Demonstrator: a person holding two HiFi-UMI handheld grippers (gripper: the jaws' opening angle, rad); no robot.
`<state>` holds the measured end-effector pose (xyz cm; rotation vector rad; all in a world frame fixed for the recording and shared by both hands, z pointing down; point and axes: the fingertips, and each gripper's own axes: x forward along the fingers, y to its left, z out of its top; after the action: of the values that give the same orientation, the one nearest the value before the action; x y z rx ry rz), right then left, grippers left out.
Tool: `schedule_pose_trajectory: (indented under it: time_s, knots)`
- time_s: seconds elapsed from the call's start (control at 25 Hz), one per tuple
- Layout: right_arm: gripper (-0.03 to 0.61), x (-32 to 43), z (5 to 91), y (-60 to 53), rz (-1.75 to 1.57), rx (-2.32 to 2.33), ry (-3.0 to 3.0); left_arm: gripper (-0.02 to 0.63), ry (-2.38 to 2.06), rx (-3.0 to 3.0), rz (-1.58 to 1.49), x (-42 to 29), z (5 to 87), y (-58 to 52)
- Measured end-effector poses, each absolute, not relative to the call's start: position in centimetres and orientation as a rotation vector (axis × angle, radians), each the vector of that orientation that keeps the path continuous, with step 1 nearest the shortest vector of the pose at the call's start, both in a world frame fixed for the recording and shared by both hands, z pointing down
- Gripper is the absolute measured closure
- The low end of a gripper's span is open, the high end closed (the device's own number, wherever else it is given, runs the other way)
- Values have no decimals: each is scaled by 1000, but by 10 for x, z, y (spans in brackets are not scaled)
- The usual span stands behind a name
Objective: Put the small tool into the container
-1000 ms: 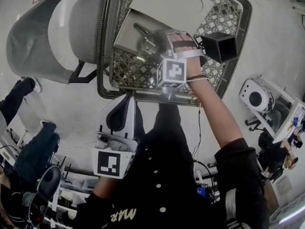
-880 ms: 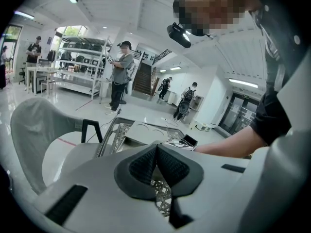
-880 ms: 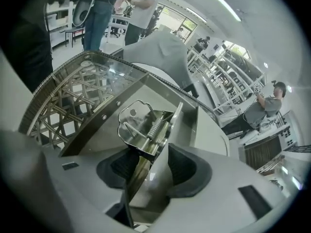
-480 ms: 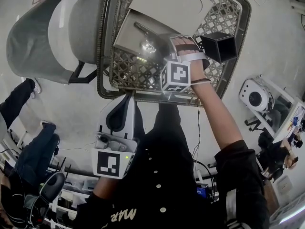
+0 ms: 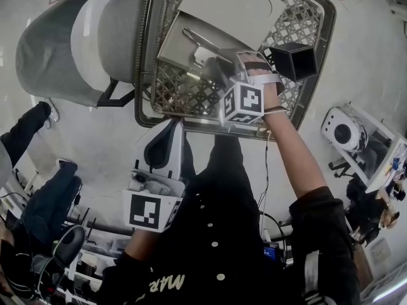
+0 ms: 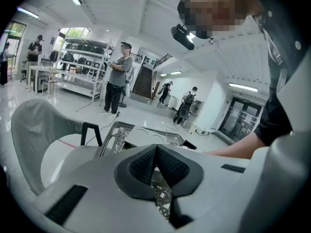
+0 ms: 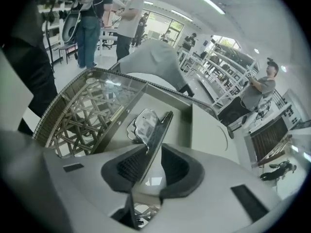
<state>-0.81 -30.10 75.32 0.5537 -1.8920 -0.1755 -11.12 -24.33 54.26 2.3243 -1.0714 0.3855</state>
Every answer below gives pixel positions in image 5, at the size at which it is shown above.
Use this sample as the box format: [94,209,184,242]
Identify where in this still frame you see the person's black jacket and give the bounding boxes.
[100,134,362,305]

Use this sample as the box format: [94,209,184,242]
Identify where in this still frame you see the black round stool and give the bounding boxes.
[52,225,87,269]

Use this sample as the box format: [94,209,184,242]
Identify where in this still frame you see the thin white cable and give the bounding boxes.
[256,131,272,216]

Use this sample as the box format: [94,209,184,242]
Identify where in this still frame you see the grey trolley stand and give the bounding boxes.
[327,102,399,194]

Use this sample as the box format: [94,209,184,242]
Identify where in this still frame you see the person's left forearm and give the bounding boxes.
[125,226,167,262]

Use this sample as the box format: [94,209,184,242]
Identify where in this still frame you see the white desk with colourful papers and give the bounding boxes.
[365,134,407,194]

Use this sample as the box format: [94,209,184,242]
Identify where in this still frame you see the small blue screen device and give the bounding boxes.
[263,241,281,261]

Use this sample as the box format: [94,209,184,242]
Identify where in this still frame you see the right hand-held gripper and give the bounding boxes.
[182,27,265,126]

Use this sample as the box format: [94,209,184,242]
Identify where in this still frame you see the white round device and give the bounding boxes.
[321,106,370,154]

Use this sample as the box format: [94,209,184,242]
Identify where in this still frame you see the person's right forearm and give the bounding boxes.
[263,83,331,203]

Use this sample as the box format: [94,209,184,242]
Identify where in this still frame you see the light grey flat board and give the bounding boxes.
[177,0,284,53]

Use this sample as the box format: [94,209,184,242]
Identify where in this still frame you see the person's right hand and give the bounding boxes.
[237,50,286,96]

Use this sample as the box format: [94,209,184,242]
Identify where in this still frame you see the grey chair with black frame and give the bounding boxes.
[15,0,151,110]

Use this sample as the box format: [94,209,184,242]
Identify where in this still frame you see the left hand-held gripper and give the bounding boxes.
[121,118,186,234]

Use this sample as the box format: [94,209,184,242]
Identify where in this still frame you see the black cube container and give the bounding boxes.
[268,42,319,83]

